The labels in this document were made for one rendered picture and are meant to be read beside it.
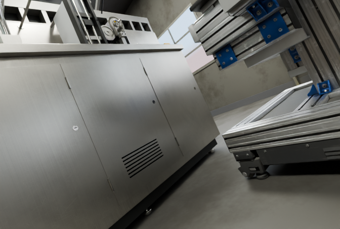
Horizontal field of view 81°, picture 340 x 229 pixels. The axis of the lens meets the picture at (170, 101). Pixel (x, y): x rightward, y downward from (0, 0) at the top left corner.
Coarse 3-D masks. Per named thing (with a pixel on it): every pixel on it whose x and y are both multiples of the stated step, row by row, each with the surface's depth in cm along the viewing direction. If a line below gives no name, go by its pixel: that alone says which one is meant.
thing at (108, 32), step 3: (102, 27) 150; (105, 27) 152; (108, 27) 153; (105, 30) 150; (108, 30) 152; (111, 30) 155; (105, 33) 149; (108, 33) 151; (111, 33) 154; (105, 36) 148; (108, 36) 151; (111, 36) 153; (114, 36) 154; (111, 39) 151
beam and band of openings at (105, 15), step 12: (12, 0) 143; (24, 0) 149; (12, 12) 146; (36, 12) 156; (48, 12) 162; (96, 12) 196; (108, 12) 207; (48, 24) 156; (132, 24) 228; (144, 24) 250
